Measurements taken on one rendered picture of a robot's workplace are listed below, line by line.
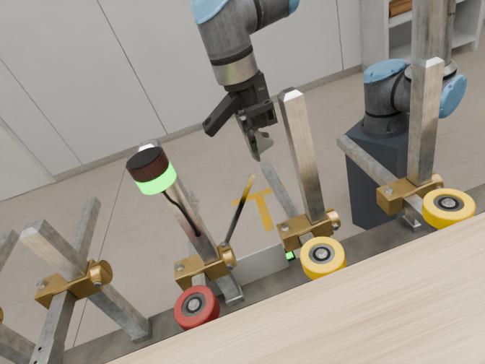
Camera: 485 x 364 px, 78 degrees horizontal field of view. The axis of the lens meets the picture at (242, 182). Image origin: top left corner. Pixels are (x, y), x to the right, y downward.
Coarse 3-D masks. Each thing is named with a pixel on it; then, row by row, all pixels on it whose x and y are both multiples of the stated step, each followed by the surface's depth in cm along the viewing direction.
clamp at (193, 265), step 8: (224, 248) 67; (192, 256) 68; (224, 256) 65; (232, 256) 65; (184, 264) 67; (192, 264) 66; (200, 264) 65; (208, 264) 65; (216, 264) 64; (224, 264) 65; (232, 264) 66; (176, 272) 66; (184, 272) 65; (192, 272) 64; (200, 272) 65; (208, 272) 65; (216, 272) 66; (224, 272) 66; (176, 280) 64; (184, 280) 65; (184, 288) 66
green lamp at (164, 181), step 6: (168, 168) 45; (162, 174) 44; (168, 174) 45; (174, 174) 46; (156, 180) 44; (162, 180) 44; (168, 180) 45; (174, 180) 46; (144, 186) 44; (150, 186) 44; (156, 186) 44; (162, 186) 45; (168, 186) 45; (144, 192) 45; (150, 192) 45; (156, 192) 45
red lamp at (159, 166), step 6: (162, 150) 45; (132, 156) 46; (162, 156) 44; (126, 162) 45; (156, 162) 43; (162, 162) 44; (168, 162) 45; (126, 168) 44; (144, 168) 42; (150, 168) 42; (156, 168) 43; (162, 168) 44; (132, 174) 43; (138, 174) 43; (144, 174) 43; (150, 174) 43; (156, 174) 43; (138, 180) 44; (144, 180) 43
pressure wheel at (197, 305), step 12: (192, 288) 57; (204, 288) 56; (180, 300) 55; (192, 300) 54; (204, 300) 54; (216, 300) 54; (180, 312) 53; (192, 312) 53; (204, 312) 52; (216, 312) 53; (180, 324) 52; (192, 324) 51
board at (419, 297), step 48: (432, 240) 50; (480, 240) 48; (336, 288) 49; (384, 288) 47; (432, 288) 44; (480, 288) 43; (192, 336) 50; (240, 336) 48; (288, 336) 45; (336, 336) 43; (384, 336) 42; (432, 336) 40; (480, 336) 38
